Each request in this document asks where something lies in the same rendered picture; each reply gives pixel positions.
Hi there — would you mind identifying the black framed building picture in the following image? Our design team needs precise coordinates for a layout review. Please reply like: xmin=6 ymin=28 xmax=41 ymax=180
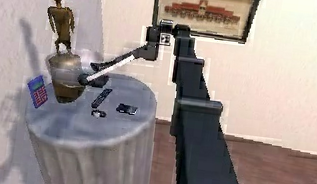
xmin=149 ymin=0 xmax=262 ymax=46

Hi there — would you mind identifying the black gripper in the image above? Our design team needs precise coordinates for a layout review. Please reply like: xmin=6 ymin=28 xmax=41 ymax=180
xmin=76 ymin=17 xmax=162 ymax=95

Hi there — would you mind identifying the round white cloth table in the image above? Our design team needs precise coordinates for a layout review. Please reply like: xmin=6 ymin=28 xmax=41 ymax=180
xmin=15 ymin=62 xmax=164 ymax=184

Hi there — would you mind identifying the small black and white ring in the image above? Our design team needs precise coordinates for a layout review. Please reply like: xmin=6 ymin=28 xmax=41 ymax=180
xmin=90 ymin=107 xmax=108 ymax=120

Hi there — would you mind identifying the black remote control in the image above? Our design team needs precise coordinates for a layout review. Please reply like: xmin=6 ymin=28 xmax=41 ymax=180
xmin=90 ymin=85 xmax=115 ymax=111

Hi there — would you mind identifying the brown wooden figure statue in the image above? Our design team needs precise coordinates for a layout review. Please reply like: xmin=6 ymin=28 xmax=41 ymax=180
xmin=36 ymin=0 xmax=97 ymax=107

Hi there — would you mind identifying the black flat phone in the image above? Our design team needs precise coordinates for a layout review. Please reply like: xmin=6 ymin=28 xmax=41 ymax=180
xmin=115 ymin=102 xmax=140 ymax=117

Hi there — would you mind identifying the blue and red calculator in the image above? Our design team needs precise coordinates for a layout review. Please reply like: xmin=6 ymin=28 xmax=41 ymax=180
xmin=24 ymin=73 xmax=52 ymax=111

